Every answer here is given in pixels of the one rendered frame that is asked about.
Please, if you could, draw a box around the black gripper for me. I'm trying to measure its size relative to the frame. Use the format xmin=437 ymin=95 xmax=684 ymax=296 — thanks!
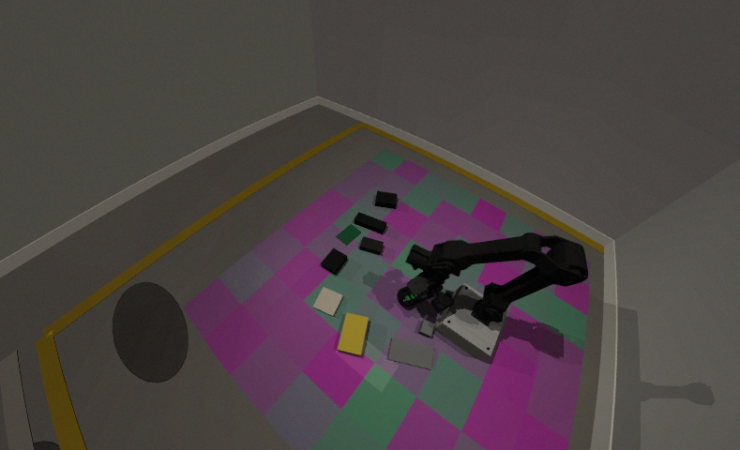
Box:
xmin=423 ymin=268 xmax=454 ymax=312

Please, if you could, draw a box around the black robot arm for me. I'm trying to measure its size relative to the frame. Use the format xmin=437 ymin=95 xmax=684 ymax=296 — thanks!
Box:
xmin=406 ymin=232 xmax=588 ymax=326

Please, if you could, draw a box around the beige flat square tile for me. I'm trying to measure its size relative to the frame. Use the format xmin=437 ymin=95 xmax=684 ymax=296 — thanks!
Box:
xmin=312 ymin=288 xmax=343 ymax=317

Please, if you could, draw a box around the yellow rectangular block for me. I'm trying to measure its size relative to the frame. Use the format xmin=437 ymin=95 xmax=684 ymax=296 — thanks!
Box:
xmin=337 ymin=312 xmax=369 ymax=356

